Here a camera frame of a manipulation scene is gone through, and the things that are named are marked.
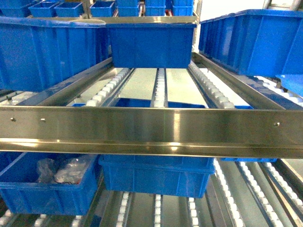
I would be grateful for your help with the white roller conveyor track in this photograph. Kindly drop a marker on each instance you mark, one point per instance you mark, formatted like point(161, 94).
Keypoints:
point(160, 91)

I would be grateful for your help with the blue bin lower middle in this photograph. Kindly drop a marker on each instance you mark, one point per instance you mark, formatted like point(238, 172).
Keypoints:
point(165, 175)

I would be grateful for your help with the blue bin on middle lane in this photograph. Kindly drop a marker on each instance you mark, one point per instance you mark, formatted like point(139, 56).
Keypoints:
point(151, 45)

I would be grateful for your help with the blue bin right lane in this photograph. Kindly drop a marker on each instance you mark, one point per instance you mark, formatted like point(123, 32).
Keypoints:
point(255, 42)

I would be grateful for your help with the blue bin at left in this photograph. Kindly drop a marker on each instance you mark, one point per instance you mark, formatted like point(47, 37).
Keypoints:
point(36, 54)

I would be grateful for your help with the blue bin with plastic bags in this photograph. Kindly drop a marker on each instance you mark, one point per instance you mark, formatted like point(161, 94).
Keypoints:
point(22, 193)

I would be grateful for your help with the steel shelf front rail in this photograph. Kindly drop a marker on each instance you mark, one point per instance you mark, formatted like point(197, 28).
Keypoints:
point(153, 131)

